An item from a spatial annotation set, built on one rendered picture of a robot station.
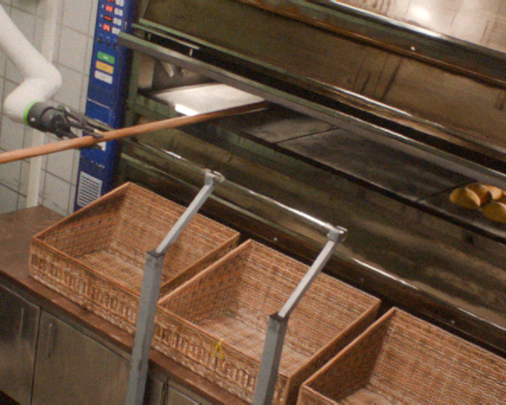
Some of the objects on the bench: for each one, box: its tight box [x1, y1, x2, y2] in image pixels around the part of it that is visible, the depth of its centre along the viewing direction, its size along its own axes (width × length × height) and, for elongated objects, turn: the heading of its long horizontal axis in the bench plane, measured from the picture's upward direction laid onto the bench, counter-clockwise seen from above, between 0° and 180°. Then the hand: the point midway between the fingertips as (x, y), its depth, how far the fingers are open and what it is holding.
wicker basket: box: [28, 181, 240, 336], centre depth 382 cm, size 49×56×28 cm
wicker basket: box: [297, 306, 506, 405], centre depth 318 cm, size 49×56×28 cm
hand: (92, 139), depth 343 cm, fingers closed on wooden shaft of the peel, 3 cm apart
